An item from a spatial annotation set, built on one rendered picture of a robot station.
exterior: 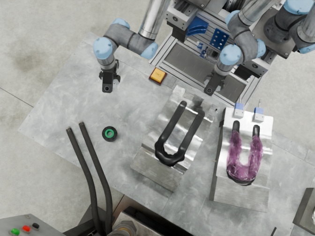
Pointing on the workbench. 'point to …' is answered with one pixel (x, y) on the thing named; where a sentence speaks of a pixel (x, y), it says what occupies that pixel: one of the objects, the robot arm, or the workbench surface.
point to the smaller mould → (306, 211)
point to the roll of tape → (108, 132)
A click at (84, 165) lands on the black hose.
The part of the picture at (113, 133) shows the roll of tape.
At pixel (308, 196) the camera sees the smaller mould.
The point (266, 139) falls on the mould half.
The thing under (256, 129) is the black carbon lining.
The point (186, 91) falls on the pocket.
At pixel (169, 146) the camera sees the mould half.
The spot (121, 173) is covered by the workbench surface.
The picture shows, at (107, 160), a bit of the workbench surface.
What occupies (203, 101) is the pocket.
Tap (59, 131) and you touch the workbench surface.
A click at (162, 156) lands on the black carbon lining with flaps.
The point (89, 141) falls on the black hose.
